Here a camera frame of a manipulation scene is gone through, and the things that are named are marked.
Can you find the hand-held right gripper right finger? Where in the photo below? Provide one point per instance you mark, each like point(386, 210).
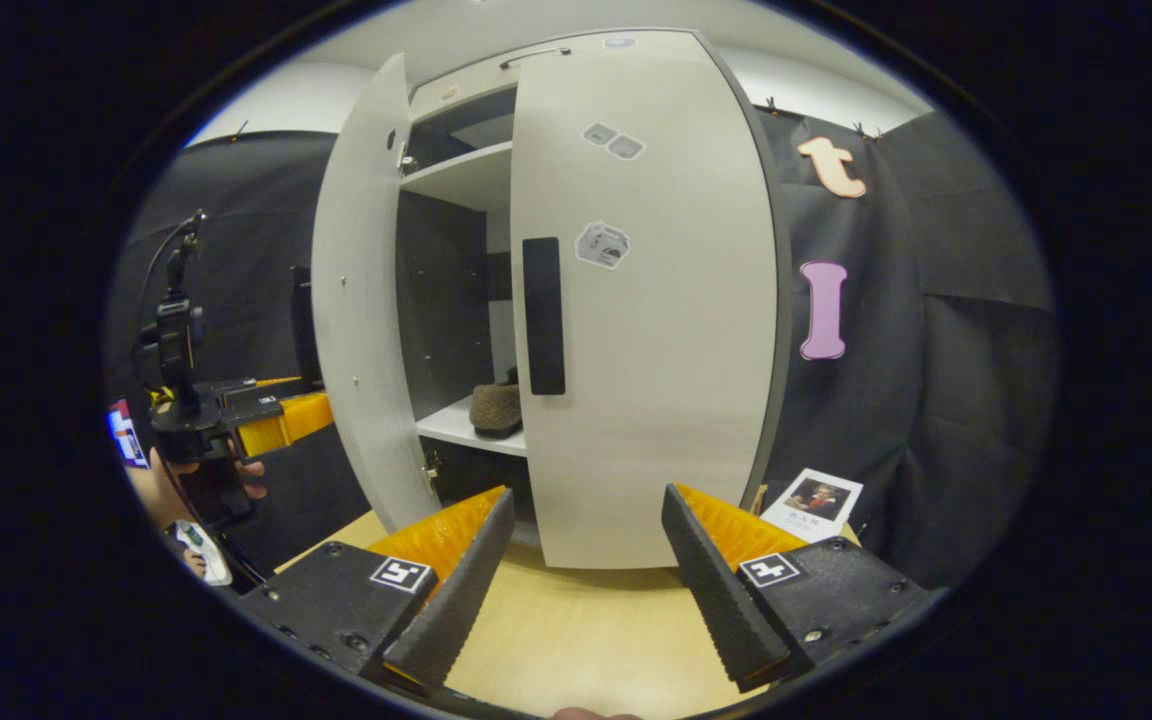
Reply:
point(711, 590)

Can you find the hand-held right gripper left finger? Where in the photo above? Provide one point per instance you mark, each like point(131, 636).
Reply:
point(461, 590)

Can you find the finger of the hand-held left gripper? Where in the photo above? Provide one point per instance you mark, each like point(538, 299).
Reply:
point(286, 425)
point(266, 385)

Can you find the white cabinet door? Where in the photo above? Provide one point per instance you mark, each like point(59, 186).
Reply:
point(676, 400)
point(366, 300)

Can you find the brown fuzzy shoe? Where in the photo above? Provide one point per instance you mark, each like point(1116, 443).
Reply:
point(496, 410)

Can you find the white shoe cabinet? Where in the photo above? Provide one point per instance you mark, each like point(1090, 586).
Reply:
point(656, 350)

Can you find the white cabinet drawer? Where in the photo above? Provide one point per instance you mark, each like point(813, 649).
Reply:
point(456, 95)

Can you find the red blue printed patch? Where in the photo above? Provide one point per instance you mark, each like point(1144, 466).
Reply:
point(128, 435)

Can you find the white photo card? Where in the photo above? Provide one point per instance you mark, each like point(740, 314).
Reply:
point(814, 505)

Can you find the white printed paper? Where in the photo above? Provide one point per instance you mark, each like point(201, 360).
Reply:
point(206, 555)

